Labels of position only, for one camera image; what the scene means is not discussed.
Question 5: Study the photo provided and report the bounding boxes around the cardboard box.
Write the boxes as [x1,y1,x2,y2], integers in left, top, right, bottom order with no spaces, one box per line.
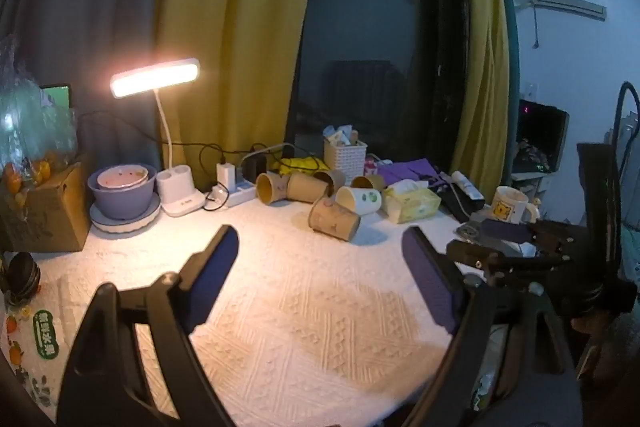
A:
[0,162,91,253]

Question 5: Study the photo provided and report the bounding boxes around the printed paper towel pack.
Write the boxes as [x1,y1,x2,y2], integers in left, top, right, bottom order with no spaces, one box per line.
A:
[0,276,77,424]

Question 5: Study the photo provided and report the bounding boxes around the white woven basket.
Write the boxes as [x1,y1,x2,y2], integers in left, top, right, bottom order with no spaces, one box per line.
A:
[323,139,369,183]

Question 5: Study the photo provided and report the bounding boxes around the white ribbed plate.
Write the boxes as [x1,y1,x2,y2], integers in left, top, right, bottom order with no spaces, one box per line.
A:
[90,192,162,236]

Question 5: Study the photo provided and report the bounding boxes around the purple bowl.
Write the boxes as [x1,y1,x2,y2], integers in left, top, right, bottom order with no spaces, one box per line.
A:
[88,163,159,221]

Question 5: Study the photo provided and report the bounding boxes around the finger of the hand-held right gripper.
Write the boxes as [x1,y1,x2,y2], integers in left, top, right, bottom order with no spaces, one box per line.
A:
[479,218,591,259]
[445,239,576,282]

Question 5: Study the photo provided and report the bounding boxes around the yellow tissue pack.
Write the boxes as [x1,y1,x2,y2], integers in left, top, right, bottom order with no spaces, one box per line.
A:
[382,179,442,225]

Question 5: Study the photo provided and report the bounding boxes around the purple cloth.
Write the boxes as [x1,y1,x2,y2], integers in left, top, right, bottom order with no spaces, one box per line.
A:
[375,158,452,194]

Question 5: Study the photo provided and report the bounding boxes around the pink bowl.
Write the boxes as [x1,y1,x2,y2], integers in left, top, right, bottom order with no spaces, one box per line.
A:
[97,165,150,190]

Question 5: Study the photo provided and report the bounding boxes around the teal curtain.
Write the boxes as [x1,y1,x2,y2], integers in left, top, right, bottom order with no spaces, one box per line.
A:
[489,0,522,180]

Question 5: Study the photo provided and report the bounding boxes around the white cup with green spots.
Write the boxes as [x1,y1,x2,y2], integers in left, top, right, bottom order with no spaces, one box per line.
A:
[335,185,384,216]

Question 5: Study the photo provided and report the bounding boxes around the blue curtain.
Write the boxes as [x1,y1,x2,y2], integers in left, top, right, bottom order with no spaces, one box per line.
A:
[0,0,174,170]

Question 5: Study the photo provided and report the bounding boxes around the yellow curtain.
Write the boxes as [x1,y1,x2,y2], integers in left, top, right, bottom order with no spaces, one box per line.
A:
[156,0,324,188]
[451,0,512,190]

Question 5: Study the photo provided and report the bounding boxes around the white power strip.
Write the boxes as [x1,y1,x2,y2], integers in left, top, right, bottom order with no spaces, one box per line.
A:
[206,179,262,208]

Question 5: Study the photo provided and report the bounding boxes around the white tube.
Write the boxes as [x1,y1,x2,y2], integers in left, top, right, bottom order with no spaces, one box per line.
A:
[450,171,485,200]

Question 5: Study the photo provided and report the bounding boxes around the white textured table mat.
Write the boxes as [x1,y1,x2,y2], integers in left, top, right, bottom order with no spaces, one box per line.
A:
[30,196,483,427]

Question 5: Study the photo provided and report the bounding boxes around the brown paper cup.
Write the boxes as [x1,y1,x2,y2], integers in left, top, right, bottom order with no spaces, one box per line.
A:
[350,175,386,194]
[256,172,292,206]
[286,172,330,203]
[314,170,347,198]
[307,197,361,241]

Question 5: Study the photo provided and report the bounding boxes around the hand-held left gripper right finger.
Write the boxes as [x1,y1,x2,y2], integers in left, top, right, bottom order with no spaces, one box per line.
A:
[401,227,587,427]

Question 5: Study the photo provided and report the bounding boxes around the dark window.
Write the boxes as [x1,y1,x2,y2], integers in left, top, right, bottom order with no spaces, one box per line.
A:
[286,0,472,174]

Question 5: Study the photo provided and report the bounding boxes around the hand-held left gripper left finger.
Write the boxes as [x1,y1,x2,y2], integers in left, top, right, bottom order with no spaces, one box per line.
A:
[57,224,240,427]

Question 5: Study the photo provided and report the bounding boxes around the black power adapter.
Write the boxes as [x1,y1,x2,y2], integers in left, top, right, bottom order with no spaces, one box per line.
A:
[241,155,269,183]

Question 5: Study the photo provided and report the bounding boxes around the black cable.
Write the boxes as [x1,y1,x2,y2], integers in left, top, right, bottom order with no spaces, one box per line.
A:
[75,109,301,212]

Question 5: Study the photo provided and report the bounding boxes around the clear plastic bag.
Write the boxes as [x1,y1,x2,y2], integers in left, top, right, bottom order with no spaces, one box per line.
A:
[0,34,81,190]

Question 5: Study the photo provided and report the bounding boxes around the oranges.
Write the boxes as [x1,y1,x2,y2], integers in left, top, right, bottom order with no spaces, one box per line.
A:
[2,161,52,196]

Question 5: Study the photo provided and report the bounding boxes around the white desk lamp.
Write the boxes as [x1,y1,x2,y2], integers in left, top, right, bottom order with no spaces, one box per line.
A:
[110,58,209,217]

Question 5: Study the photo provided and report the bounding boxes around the yellow cloth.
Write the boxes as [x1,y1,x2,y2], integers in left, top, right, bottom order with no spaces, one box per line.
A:
[272,156,331,176]

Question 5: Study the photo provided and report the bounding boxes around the white mug with bear print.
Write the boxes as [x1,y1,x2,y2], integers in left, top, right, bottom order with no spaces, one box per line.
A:
[489,186,541,224]

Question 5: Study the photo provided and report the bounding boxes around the round metal coaster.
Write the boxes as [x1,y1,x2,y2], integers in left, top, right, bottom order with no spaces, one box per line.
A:
[452,222,482,241]

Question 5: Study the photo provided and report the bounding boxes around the black round case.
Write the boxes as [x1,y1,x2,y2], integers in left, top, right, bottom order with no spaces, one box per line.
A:
[0,252,41,308]

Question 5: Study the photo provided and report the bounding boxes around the white air conditioner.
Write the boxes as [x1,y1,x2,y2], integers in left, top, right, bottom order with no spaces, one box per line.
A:
[529,0,607,20]

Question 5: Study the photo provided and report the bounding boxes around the green screen tablet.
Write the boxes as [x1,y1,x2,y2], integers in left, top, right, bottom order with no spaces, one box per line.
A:
[40,84,72,110]

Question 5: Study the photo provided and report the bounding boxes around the black monitor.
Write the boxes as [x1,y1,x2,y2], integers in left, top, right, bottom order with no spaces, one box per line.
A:
[514,99,570,174]

